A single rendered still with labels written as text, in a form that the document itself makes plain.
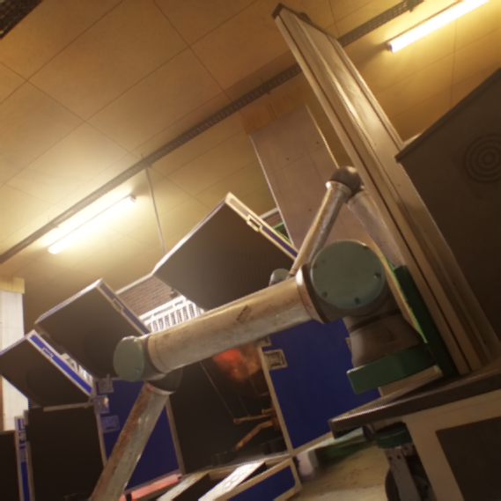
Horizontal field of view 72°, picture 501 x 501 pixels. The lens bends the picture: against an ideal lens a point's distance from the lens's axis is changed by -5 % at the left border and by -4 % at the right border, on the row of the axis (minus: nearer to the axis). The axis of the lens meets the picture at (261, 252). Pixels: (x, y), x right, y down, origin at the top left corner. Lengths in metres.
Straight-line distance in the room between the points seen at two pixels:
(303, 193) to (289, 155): 0.45
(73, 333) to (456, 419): 3.36
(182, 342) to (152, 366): 0.11
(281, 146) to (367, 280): 3.05
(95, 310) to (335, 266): 2.86
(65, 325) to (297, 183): 2.51
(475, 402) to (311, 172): 2.90
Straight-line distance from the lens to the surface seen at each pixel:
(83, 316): 3.55
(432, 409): 0.85
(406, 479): 1.03
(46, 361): 4.24
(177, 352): 0.95
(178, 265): 2.92
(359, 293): 0.76
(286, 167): 3.58
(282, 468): 1.87
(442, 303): 0.99
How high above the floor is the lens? 0.39
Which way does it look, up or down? 23 degrees up
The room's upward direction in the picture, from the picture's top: 19 degrees counter-clockwise
